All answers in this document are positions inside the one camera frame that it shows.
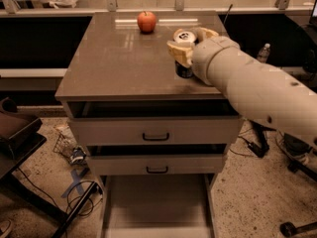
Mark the clear plastic water bottle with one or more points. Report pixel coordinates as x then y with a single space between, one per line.
264 53

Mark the open bottom drawer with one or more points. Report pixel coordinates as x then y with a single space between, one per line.
157 206

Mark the person's leg and shoe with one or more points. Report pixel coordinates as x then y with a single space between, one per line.
296 149

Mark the top grey drawer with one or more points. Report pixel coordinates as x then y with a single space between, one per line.
166 122

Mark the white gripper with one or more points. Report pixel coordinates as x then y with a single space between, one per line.
208 53

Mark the small wire basket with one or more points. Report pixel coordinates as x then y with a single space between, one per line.
64 146

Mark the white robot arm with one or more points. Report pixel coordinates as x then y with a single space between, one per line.
258 91

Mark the grey drawer cabinet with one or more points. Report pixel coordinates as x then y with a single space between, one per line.
116 62

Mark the dark side table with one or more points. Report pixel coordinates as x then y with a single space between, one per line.
19 138

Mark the blue pepsi can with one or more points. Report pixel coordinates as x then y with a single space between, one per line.
181 36

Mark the grey drawer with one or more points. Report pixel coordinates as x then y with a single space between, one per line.
166 122
157 159

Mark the blue tape cross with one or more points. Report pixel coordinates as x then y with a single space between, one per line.
77 176

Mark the middle grey drawer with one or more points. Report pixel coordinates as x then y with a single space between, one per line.
157 159

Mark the red apple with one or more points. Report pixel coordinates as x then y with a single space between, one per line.
146 21

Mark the black stand leg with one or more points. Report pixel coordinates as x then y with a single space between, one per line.
260 149

